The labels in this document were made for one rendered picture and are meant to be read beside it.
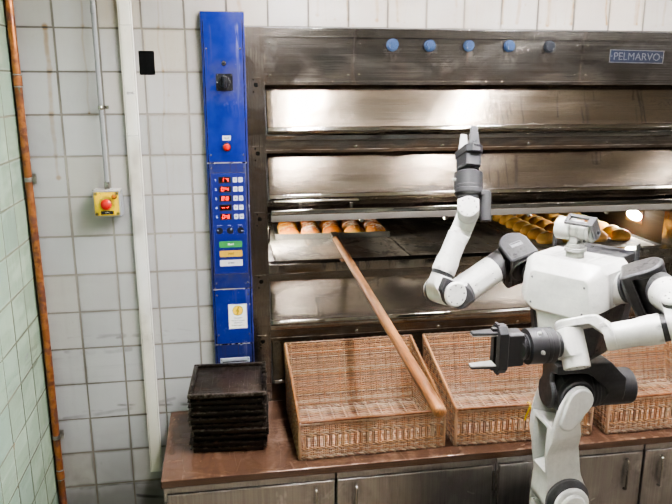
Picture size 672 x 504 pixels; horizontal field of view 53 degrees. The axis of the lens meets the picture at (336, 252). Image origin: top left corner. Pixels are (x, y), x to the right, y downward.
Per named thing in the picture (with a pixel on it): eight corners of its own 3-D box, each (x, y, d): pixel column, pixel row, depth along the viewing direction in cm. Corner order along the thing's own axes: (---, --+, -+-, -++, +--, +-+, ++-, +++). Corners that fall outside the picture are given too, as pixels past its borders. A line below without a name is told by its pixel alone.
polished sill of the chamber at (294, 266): (268, 270, 283) (267, 261, 282) (662, 253, 312) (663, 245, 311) (269, 274, 277) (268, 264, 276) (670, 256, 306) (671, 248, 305)
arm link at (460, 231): (462, 202, 216) (446, 241, 215) (462, 195, 207) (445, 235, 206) (481, 209, 214) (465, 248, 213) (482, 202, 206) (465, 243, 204)
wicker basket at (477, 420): (418, 391, 300) (419, 332, 293) (539, 383, 308) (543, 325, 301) (452, 448, 253) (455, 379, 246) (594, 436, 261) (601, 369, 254)
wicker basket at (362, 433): (282, 402, 289) (281, 341, 283) (410, 391, 299) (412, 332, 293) (297, 462, 243) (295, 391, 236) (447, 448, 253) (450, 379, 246)
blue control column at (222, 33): (221, 358, 483) (208, 42, 432) (244, 357, 485) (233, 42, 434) (223, 529, 298) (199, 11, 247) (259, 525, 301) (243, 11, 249)
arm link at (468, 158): (473, 156, 220) (473, 192, 218) (445, 153, 218) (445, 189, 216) (491, 144, 208) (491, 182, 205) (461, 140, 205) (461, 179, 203)
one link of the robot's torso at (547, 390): (615, 392, 222) (620, 342, 218) (638, 411, 210) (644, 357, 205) (534, 399, 218) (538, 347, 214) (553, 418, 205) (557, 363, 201)
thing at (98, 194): (97, 214, 261) (94, 188, 258) (124, 213, 262) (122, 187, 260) (93, 217, 253) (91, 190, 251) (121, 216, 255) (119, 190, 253)
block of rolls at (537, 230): (489, 220, 368) (489, 209, 367) (571, 217, 376) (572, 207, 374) (539, 245, 310) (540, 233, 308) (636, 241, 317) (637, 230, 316)
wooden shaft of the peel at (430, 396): (447, 419, 151) (447, 407, 150) (434, 420, 150) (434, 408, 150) (339, 242, 315) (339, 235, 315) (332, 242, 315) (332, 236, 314)
